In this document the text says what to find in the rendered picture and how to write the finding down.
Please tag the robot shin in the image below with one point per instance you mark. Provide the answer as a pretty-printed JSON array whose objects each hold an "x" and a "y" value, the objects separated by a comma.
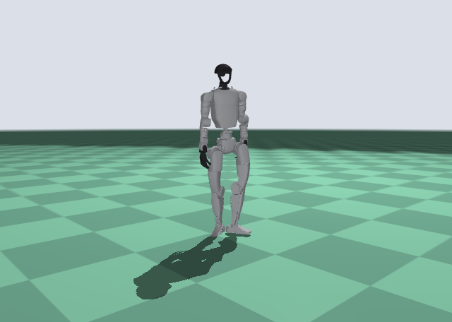
[
  {"x": 217, "y": 205},
  {"x": 236, "y": 206}
]

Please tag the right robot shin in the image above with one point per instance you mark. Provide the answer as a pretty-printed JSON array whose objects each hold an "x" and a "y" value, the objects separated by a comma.
[{"x": 217, "y": 205}]

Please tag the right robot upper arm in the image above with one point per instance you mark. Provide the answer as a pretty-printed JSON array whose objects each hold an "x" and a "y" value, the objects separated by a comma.
[{"x": 206, "y": 98}]

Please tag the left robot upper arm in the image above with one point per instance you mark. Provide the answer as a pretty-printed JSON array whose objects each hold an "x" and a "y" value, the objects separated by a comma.
[{"x": 243, "y": 118}]

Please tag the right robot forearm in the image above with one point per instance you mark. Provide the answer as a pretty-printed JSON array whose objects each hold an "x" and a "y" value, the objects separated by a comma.
[{"x": 203, "y": 136}]

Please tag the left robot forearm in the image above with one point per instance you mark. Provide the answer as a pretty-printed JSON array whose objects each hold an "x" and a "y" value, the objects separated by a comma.
[{"x": 243, "y": 132}]

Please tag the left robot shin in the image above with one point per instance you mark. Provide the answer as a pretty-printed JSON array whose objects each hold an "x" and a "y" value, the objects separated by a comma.
[{"x": 236, "y": 206}]

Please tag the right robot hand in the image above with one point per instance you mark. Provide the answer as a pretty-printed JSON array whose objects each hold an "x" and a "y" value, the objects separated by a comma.
[{"x": 203, "y": 157}]

